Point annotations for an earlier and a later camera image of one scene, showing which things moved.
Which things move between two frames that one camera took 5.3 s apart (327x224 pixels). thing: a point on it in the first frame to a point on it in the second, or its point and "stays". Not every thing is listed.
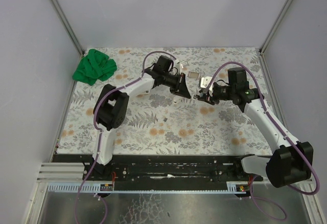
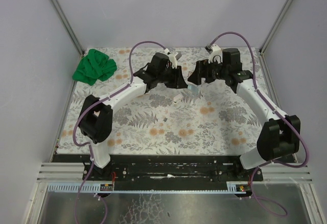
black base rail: x=163 y=168 stays
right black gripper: x=210 y=96 to x=203 y=70
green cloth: x=95 y=66 stays
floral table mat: x=158 y=123 stays
